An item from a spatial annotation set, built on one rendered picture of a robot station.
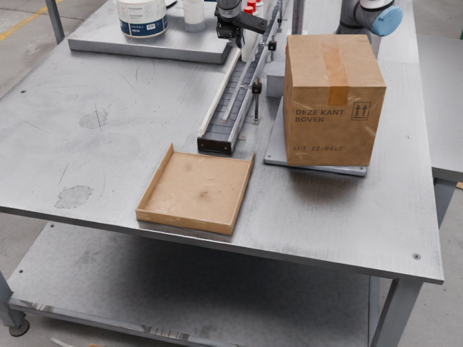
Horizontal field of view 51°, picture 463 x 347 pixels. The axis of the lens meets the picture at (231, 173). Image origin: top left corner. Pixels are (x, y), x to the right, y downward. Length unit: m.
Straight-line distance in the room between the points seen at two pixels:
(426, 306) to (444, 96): 0.89
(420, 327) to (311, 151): 1.04
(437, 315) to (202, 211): 1.25
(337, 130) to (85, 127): 0.83
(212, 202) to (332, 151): 0.37
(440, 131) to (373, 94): 0.45
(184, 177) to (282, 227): 0.33
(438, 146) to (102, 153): 1.05
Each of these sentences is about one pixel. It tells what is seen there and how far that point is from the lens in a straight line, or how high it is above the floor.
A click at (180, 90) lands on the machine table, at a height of 0.83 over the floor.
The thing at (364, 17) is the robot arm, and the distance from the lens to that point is 1.86.
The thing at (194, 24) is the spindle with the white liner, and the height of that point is 0.91.
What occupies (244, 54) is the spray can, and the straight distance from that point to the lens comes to 1.86.
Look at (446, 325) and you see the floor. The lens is 2.23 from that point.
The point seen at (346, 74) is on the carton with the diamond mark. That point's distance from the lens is 1.34.
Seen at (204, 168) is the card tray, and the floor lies 0.83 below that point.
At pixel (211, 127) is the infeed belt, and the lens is 1.53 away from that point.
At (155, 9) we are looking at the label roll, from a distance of 2.09.
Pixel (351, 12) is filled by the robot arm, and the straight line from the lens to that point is 1.93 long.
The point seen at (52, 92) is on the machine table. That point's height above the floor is 0.83.
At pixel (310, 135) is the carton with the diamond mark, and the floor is 0.96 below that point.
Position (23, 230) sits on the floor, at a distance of 2.62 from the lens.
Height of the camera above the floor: 1.77
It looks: 41 degrees down
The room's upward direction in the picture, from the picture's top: 2 degrees counter-clockwise
